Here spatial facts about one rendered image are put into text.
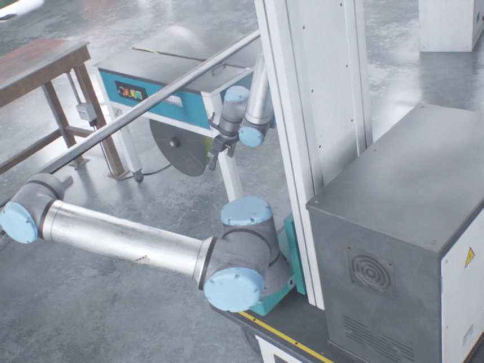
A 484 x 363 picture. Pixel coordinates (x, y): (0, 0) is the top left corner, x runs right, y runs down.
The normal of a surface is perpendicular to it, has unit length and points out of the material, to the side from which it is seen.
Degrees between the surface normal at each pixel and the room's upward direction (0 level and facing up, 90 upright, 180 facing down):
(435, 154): 0
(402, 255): 90
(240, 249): 21
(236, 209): 5
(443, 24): 90
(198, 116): 90
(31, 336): 0
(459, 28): 90
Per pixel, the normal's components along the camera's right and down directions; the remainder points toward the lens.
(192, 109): -0.68, 0.51
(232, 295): -0.13, 0.59
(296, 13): 0.71, 0.26
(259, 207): -0.18, -0.87
